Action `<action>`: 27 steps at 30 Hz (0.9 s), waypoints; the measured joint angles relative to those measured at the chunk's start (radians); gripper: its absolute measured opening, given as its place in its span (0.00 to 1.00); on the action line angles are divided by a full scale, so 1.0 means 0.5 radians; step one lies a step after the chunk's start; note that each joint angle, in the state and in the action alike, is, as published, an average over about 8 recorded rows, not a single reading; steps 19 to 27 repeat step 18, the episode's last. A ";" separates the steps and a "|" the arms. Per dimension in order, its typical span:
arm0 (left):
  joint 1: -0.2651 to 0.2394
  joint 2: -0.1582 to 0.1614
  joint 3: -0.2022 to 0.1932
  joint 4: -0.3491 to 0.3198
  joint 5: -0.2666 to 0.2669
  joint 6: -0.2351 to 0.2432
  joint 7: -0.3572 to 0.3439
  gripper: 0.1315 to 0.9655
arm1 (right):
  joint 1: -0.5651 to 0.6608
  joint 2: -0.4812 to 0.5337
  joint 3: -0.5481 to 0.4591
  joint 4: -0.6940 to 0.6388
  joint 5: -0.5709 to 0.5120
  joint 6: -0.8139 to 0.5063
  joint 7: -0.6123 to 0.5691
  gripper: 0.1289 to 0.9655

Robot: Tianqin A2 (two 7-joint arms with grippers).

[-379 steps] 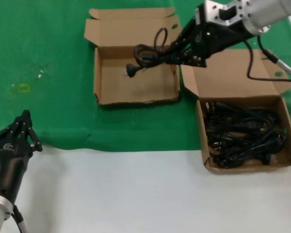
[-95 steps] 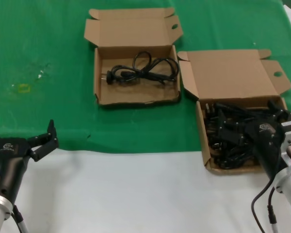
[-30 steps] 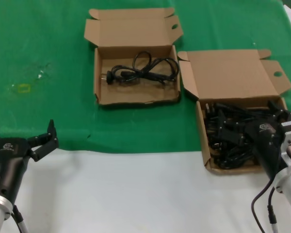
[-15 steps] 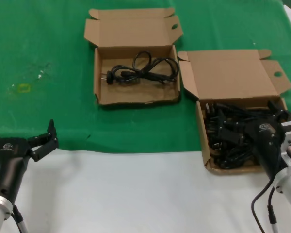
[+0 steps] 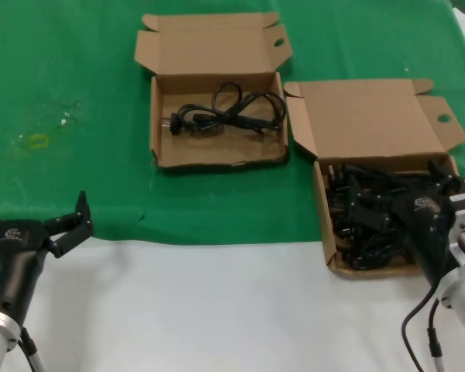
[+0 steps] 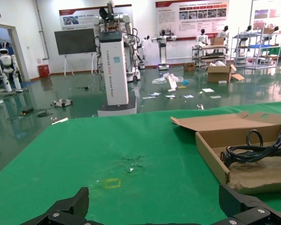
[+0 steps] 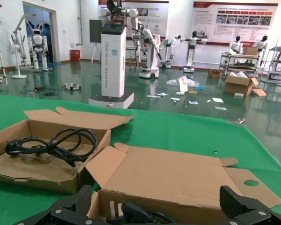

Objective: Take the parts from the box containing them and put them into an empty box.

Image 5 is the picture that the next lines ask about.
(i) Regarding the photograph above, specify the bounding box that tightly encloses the cardboard box with cord pile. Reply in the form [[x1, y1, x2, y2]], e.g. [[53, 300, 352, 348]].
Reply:
[[284, 78, 465, 278]]

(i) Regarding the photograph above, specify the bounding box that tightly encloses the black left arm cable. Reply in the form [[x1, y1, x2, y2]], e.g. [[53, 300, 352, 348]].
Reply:
[[17, 327, 47, 372]]

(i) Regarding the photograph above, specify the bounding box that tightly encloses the right arm cable with connector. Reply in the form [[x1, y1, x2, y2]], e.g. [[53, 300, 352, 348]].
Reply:
[[427, 300, 446, 372]]

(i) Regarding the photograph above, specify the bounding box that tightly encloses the black power cord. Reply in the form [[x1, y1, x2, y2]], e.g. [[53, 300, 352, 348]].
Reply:
[[160, 81, 288, 137]]

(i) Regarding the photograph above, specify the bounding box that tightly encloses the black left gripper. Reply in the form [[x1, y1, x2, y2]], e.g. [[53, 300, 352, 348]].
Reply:
[[0, 188, 95, 326]]

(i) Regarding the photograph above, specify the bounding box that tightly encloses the wide open cardboard box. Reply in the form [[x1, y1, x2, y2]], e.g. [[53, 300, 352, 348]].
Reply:
[[133, 11, 295, 170]]

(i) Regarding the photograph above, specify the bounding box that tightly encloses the pile of black power cords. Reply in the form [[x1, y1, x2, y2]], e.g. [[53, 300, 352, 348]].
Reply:
[[325, 163, 435, 270]]

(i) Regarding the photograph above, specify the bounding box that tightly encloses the plain black right arm cable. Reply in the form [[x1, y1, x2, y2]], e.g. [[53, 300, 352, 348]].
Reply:
[[401, 286, 441, 372]]

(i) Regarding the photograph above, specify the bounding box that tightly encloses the green tablecloth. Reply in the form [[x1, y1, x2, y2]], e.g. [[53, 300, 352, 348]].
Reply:
[[0, 0, 465, 245]]

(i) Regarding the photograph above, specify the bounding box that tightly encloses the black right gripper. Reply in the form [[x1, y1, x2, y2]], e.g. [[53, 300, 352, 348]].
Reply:
[[347, 158, 465, 288]]

